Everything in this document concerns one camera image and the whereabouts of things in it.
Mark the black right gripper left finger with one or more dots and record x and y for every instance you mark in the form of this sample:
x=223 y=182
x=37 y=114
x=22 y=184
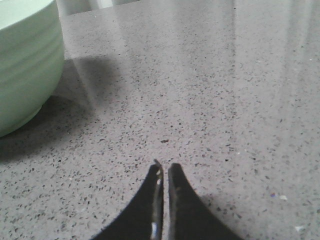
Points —
x=142 y=218

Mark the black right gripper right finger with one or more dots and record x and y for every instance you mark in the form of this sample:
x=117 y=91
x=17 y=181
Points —
x=190 y=219

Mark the green ribbed bowl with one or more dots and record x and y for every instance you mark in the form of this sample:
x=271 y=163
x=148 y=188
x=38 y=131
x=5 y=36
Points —
x=31 y=59

